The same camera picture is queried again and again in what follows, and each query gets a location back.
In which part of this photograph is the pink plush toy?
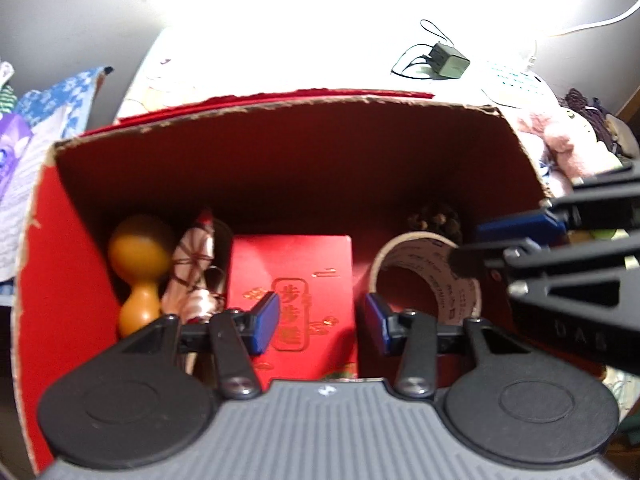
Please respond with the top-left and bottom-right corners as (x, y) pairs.
(515, 105), (627, 182)

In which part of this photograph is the white cable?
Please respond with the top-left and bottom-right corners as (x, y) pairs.
(524, 4), (640, 69)

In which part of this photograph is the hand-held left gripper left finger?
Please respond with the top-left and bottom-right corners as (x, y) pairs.
(117, 291), (282, 401)

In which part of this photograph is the large red cardboard box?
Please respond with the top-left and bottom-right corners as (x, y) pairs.
(10, 87), (557, 476)

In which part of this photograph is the wooden gourd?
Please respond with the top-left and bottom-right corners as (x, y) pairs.
(107, 213), (177, 339)

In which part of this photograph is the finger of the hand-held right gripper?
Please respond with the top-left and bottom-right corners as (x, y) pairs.
(475, 162), (640, 247)
(447, 234), (640, 312)

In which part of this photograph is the pale printed blanket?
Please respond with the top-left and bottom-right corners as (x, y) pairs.
(112, 0), (640, 128)

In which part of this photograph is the small red gift box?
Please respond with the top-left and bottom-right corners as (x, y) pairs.
(225, 233), (362, 382)

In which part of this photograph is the brown pine cone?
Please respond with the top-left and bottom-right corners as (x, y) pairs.
(406, 202), (464, 247)

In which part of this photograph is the black charger cable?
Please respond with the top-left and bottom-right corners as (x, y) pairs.
(390, 19), (455, 81)

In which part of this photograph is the white dotted pouch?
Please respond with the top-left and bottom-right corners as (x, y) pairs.
(481, 57), (557, 109)

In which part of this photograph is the blue floral cloth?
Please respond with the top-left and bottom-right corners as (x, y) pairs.
(14, 65), (114, 137)

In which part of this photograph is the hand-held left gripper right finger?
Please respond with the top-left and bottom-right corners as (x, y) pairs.
(364, 292), (532, 399)

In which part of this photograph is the beige tape roll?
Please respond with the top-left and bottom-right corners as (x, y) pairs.
(369, 232), (484, 332)

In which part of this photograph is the grey charger adapter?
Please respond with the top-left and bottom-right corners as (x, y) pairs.
(427, 42), (471, 81)

